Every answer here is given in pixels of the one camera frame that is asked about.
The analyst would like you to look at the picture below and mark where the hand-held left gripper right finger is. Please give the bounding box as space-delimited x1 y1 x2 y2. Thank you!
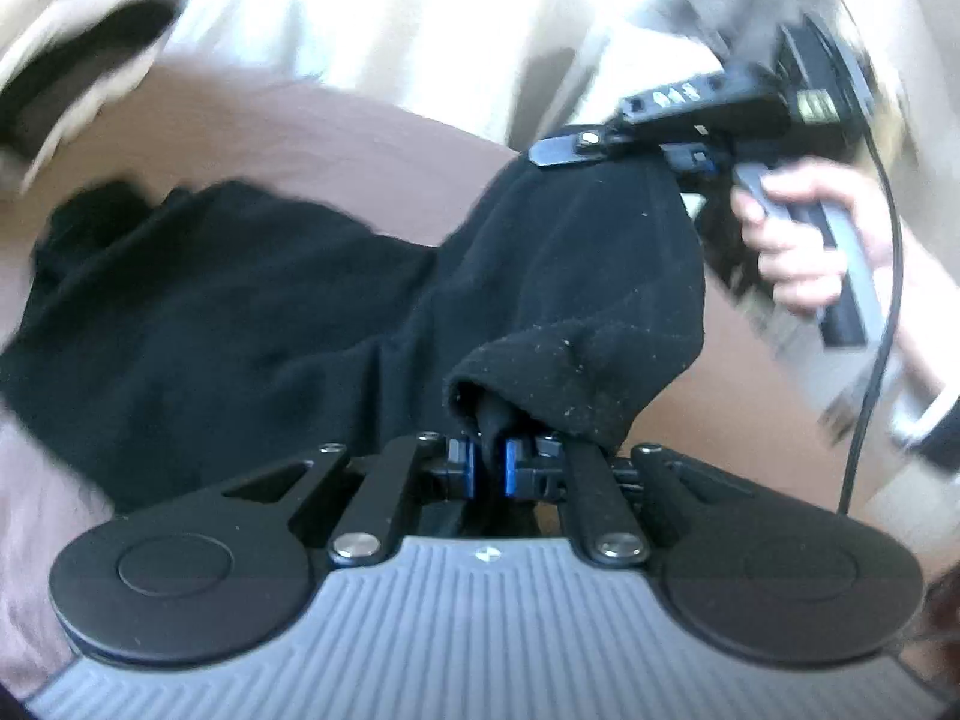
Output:
504 433 758 567

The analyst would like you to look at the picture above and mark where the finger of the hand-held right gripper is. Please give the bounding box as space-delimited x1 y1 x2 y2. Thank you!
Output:
529 127 676 170

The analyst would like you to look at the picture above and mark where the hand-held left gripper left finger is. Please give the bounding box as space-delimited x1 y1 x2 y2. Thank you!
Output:
221 431 481 567

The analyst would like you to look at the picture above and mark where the black sweater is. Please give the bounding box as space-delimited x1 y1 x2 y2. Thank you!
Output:
0 157 710 518

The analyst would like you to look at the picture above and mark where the person's right forearm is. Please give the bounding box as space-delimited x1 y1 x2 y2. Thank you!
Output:
874 262 960 470

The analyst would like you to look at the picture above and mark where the person's right hand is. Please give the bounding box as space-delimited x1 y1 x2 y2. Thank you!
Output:
730 160 901 316

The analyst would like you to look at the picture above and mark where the brown bed sheet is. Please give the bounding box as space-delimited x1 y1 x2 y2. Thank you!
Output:
0 64 901 698

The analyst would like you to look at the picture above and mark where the black cable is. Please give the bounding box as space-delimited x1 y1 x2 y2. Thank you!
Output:
836 112 905 518

